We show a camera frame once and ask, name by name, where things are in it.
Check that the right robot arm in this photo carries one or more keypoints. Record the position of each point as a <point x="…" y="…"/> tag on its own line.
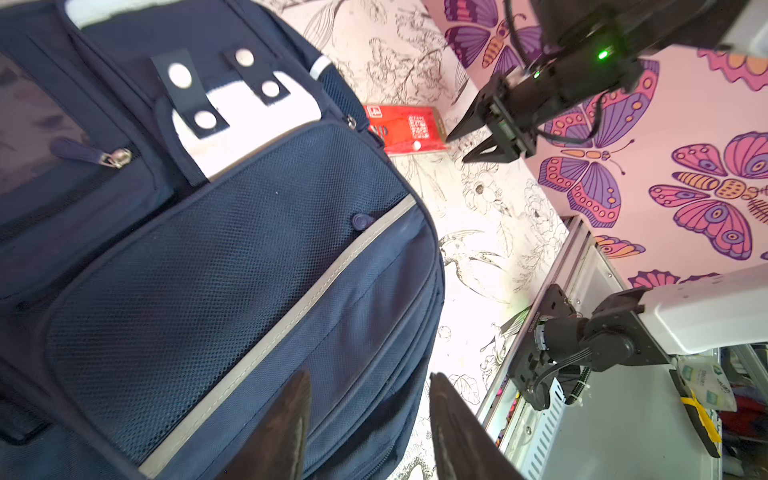
<point x="647" y="120"/>

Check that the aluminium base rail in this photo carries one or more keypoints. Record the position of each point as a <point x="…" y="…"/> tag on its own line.
<point x="625" y="423"/>

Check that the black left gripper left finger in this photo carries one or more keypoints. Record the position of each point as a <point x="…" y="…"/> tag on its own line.
<point x="276" y="448"/>

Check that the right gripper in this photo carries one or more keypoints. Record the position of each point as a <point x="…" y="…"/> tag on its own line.
<point x="515" y="115"/>

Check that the navy blue backpack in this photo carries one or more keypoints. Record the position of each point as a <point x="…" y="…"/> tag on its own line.
<point x="193" y="210"/>

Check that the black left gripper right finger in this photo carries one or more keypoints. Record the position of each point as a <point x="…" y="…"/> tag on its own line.
<point x="462" y="448"/>

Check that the red notebook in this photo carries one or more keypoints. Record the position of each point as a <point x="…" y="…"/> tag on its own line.
<point x="407" y="129"/>

